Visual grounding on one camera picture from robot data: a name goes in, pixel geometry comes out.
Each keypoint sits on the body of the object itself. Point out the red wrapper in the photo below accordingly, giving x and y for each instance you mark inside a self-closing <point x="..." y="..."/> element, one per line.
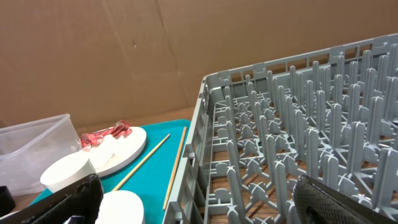
<point x="121" y="128"/>

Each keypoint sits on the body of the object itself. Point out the clear plastic waste bin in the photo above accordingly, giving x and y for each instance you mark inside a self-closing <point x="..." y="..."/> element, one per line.
<point x="28" y="149"/>

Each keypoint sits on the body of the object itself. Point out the left wooden chopstick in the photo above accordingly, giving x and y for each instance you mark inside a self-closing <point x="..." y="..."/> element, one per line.
<point x="140" y="164"/>

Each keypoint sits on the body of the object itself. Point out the wooden chopstick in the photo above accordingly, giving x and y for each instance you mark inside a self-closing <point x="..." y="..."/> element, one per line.
<point x="175" y="167"/>
<point x="140" y="164"/>

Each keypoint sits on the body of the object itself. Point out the large white round plate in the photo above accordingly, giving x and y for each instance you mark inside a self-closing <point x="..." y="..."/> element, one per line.
<point x="136" y="142"/>

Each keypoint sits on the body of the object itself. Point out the grey dishwasher rack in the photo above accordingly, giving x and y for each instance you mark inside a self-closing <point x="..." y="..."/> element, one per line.
<point x="329" y="114"/>

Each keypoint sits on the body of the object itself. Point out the white tissue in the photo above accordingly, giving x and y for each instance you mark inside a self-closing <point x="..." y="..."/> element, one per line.
<point x="111" y="147"/>

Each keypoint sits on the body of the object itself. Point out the white plastic cup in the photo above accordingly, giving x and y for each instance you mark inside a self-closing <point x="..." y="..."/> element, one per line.
<point x="67" y="171"/>

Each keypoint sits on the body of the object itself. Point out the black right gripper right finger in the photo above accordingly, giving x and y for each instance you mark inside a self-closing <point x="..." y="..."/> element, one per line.
<point x="317" y="203"/>

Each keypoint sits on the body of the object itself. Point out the right wooden chopstick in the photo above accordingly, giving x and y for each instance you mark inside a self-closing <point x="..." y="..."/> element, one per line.
<point x="175" y="167"/>

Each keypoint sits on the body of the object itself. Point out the teal plastic tray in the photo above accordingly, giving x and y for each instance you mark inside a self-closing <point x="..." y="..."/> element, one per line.
<point x="151" y="180"/>

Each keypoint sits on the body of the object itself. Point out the black waste tray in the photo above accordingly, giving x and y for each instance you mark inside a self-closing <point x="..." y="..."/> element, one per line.
<point x="7" y="203"/>

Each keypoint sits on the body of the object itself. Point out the white small bowl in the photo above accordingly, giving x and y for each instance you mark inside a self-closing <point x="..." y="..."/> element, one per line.
<point x="121" y="207"/>

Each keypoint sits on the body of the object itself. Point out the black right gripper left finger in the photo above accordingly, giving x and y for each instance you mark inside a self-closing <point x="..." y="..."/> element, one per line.
<point x="80" y="202"/>

